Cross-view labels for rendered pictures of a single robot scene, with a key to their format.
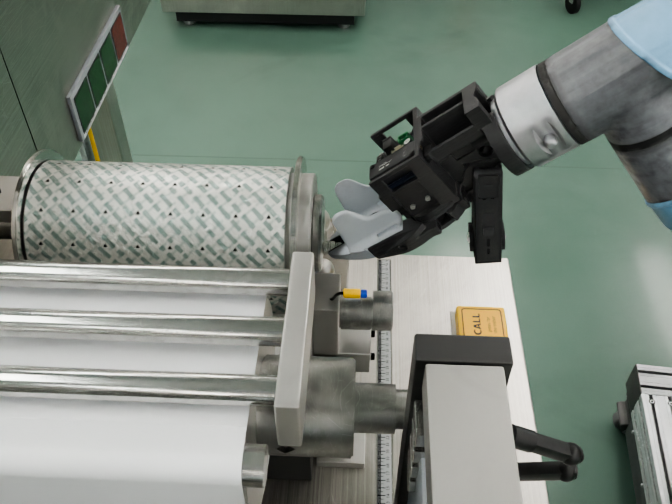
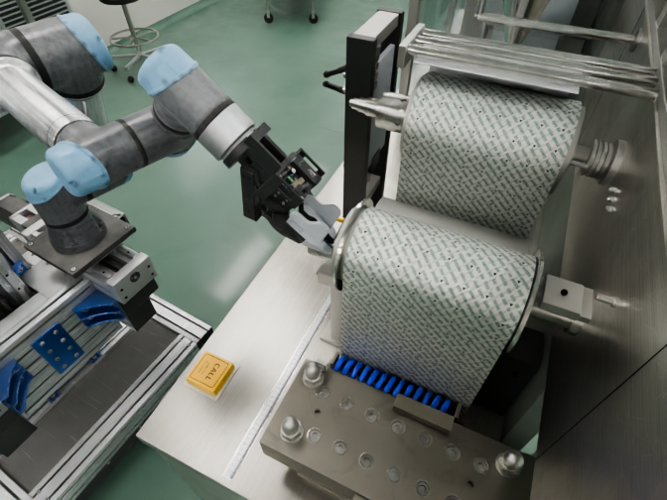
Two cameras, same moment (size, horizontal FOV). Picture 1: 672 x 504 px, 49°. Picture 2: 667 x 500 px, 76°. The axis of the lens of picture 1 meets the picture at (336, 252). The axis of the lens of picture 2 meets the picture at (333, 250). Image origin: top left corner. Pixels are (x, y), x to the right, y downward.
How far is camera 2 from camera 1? 95 cm
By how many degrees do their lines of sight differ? 85
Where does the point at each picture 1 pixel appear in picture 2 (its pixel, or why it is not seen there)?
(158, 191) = (445, 234)
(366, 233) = (323, 211)
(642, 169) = not seen: hidden behind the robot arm
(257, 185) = (381, 219)
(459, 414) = (372, 29)
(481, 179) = not seen: hidden behind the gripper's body
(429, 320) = (234, 400)
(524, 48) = not seen: outside the picture
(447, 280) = (196, 432)
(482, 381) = (361, 32)
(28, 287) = (503, 74)
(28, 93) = (581, 442)
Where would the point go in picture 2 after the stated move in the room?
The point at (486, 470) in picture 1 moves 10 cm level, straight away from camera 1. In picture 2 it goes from (373, 23) to (333, 39)
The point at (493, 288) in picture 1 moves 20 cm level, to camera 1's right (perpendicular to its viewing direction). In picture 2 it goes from (172, 409) to (92, 373)
